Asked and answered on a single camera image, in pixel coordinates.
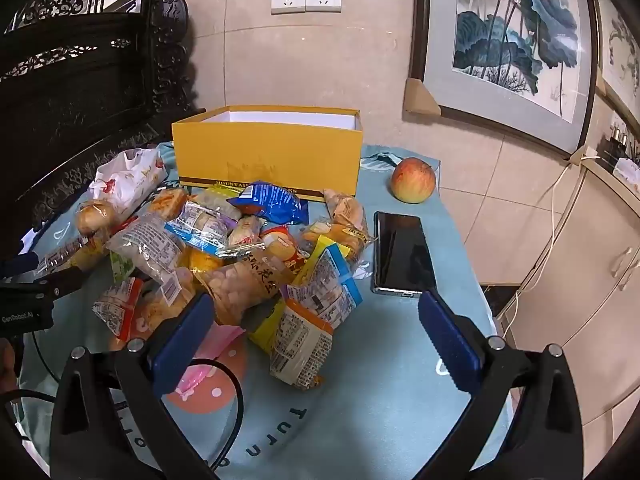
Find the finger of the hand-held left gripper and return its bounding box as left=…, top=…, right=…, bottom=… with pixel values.
left=34, top=265, right=90, bottom=302
left=0, top=251, right=41, bottom=281

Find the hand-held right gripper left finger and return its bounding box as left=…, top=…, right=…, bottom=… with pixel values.
left=49, top=291, right=221, bottom=480

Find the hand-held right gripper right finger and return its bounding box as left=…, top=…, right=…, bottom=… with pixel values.
left=418, top=290, right=587, bottom=480

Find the green white snack packet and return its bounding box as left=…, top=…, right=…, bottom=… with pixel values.
left=109, top=251, right=137, bottom=283

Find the sandwich cake packet red label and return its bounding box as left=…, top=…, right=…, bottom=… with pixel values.
left=226, top=215, right=266, bottom=256

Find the yellow cardboard box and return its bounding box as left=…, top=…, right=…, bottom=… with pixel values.
left=171, top=105, right=364, bottom=203

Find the person's left hand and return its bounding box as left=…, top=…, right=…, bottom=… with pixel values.
left=0, top=342, right=21, bottom=393

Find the pink wrapper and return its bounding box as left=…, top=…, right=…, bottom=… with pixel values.
left=172, top=322, right=247, bottom=401

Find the golden pastry clear packet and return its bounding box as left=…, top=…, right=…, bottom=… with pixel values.
left=135, top=291, right=187, bottom=341

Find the red long biscuit packet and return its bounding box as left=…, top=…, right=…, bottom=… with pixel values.
left=91, top=276, right=147, bottom=342

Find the bread bun clear packet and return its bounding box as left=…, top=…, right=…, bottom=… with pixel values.
left=37, top=199, right=121, bottom=277

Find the brown-label nut packet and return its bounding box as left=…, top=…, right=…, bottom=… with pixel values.
left=200, top=252, right=303, bottom=328

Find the yellow cake clear packet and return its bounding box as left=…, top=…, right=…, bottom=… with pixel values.
left=186, top=249, right=224, bottom=273

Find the grey cake clear packet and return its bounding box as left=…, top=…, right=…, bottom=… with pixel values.
left=106, top=211, right=187, bottom=306

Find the black smartphone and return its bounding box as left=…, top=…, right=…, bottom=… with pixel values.
left=371, top=211, right=438, bottom=301

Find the orange yellow snack packet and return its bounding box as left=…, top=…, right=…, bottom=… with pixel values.
left=247, top=299, right=335, bottom=392

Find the blue-edged clear snack packet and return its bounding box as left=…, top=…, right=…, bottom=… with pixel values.
left=164, top=199, right=243, bottom=257

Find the white bag with red flower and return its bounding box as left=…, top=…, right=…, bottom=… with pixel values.
left=89, top=148, right=169, bottom=223

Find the orange white cracker packet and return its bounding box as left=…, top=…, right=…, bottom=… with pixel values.
left=149, top=187, right=192, bottom=222

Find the red round biscuit packet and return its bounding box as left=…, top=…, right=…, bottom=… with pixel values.
left=260, top=226, right=307, bottom=273

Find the blue yellow snack packet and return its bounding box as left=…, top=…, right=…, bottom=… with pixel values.
left=279, top=236, right=364, bottom=333

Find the green yellow snack packet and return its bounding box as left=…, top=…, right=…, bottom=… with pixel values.
left=192, top=183, right=246, bottom=211

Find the beige cabinet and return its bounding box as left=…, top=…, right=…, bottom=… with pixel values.
left=492, top=152, right=640, bottom=461

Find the carved dark wood furniture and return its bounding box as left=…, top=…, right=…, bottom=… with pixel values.
left=0, top=0, right=208, bottom=261

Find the red yellow apple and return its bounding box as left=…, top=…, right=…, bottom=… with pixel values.
left=390, top=157, right=437, bottom=204

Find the plain bread clear packet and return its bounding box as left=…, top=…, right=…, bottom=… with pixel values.
left=323, top=188, right=365, bottom=230

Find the cardboard corner protector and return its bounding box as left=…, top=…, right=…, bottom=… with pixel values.
left=404, top=78, right=442, bottom=116

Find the framed lotus painting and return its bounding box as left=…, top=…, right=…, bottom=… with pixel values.
left=407, top=0, right=601, bottom=158

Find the framed branch painting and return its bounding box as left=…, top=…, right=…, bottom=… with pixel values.
left=592, top=0, right=640, bottom=126

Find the white cable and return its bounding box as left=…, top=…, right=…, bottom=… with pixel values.
left=495, top=152, right=601, bottom=341

